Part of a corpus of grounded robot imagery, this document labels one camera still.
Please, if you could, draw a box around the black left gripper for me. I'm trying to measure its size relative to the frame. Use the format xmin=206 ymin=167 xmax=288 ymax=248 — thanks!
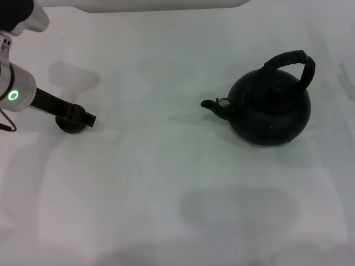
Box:
xmin=29 ymin=87 xmax=97 ymax=128

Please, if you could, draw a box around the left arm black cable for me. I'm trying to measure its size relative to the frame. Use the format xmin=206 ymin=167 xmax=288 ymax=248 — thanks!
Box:
xmin=0 ymin=109 xmax=17 ymax=132

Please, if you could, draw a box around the black teacup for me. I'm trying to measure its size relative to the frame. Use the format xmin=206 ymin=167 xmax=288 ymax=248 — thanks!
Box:
xmin=55 ymin=115 xmax=93 ymax=135

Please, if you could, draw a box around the white rounded background panel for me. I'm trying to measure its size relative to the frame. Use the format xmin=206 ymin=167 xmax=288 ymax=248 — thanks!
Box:
xmin=41 ymin=0 xmax=250 ymax=14

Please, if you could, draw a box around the black round teapot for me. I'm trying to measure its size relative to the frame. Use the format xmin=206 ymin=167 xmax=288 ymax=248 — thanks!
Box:
xmin=200 ymin=49 xmax=317 ymax=147

